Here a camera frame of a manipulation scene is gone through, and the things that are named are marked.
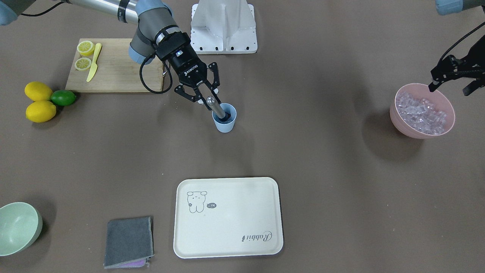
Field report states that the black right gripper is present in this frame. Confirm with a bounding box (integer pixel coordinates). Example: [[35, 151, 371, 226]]
[[155, 32, 220, 104]]

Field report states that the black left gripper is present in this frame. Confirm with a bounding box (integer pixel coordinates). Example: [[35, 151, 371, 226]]
[[428, 36, 485, 96]]

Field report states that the steel muddler black tip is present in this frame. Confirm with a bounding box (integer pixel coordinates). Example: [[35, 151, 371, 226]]
[[206, 96, 230, 122]]

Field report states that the light blue cup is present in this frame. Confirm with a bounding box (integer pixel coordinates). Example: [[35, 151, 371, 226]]
[[212, 103, 237, 133]]

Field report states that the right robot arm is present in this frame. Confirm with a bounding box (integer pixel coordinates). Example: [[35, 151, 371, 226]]
[[1, 0, 484, 106]]

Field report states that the pile of clear ice cubes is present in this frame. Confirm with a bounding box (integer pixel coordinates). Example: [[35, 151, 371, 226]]
[[390, 91, 454, 139]]

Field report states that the pink bowl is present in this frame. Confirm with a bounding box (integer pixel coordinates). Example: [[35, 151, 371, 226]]
[[390, 83, 455, 139]]

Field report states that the yellow plastic knife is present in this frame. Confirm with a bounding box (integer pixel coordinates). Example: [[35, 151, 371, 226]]
[[86, 43, 102, 82]]

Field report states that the lemon slice lower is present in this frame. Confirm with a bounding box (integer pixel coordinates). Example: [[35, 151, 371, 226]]
[[74, 57, 92, 71]]

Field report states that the lemon slice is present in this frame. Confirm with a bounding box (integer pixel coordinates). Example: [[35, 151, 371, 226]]
[[74, 57, 92, 71], [77, 40, 95, 56]]

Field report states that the lemon slice upper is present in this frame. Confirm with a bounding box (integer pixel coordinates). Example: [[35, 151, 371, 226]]
[[77, 40, 95, 56]]

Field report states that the green lime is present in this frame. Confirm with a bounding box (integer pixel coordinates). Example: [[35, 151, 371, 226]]
[[50, 90, 77, 107]]

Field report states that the cream rabbit tray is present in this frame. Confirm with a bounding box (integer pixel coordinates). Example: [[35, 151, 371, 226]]
[[173, 177, 284, 259]]

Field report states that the yellow lemon upper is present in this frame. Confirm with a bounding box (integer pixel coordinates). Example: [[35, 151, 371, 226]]
[[24, 81, 53, 102]]

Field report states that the yellow lemon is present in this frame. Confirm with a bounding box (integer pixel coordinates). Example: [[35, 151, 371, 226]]
[[25, 100, 57, 123], [24, 81, 53, 102]]

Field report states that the yellow lemon lower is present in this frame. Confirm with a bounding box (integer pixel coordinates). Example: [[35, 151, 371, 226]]
[[25, 100, 57, 123]]

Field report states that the grey folded cloth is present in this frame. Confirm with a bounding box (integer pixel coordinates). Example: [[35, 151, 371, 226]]
[[103, 216, 154, 269]]

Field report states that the mint green bowl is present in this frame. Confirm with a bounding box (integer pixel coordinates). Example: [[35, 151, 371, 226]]
[[0, 202, 43, 256]]

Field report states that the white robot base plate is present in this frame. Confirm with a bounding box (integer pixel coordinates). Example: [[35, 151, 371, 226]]
[[190, 0, 258, 54]]

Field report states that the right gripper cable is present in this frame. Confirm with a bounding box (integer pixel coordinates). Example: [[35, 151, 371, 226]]
[[139, 53, 173, 94]]

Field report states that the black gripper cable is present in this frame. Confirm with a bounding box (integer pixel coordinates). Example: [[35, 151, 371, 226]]
[[438, 21, 485, 65]]

